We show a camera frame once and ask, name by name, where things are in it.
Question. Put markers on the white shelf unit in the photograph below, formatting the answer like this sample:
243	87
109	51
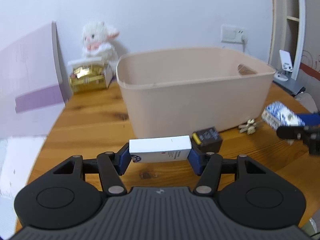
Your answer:
288	32

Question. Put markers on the grey laptop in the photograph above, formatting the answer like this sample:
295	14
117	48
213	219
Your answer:
291	86

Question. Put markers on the beige plastic storage bin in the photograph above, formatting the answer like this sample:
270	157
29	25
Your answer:
178	91

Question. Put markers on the white phone stand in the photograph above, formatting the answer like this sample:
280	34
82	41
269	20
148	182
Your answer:
286	67

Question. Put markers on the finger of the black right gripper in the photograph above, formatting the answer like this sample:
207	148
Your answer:
310	119
309	135

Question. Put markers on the white small box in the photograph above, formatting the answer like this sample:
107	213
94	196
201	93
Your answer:
157	150

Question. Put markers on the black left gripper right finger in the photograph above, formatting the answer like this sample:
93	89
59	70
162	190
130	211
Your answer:
208	167

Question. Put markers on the blue white porcelain tissue pack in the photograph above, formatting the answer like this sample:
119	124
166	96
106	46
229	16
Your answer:
277	114

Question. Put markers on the lilac headboard panel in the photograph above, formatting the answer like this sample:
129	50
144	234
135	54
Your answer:
32	90

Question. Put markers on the white plush lamb toy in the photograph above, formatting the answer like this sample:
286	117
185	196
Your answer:
96	41

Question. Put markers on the black small box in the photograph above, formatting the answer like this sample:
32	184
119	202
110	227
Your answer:
207	140

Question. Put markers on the white wall switch socket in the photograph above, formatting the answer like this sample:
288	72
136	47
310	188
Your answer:
233	34

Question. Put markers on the gold snack box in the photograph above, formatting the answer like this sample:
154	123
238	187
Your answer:
92	73

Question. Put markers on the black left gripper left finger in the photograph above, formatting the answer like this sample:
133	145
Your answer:
111	166

